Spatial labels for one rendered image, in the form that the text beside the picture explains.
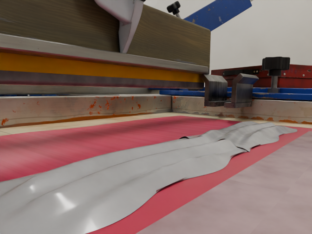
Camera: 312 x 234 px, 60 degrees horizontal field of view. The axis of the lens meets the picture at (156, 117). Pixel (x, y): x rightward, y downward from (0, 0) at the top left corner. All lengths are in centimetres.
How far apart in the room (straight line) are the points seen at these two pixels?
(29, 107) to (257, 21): 217
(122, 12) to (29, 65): 10
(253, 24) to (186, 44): 201
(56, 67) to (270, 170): 20
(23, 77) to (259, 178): 19
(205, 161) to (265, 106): 32
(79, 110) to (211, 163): 27
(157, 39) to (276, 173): 23
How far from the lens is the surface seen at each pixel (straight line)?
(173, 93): 57
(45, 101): 38
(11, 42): 23
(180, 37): 40
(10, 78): 25
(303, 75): 119
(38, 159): 20
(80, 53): 26
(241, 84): 45
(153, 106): 53
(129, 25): 29
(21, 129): 34
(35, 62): 26
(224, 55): 246
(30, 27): 25
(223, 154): 20
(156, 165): 16
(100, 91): 52
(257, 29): 239
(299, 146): 28
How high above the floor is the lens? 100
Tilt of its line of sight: 6 degrees down
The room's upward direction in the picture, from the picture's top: 1 degrees clockwise
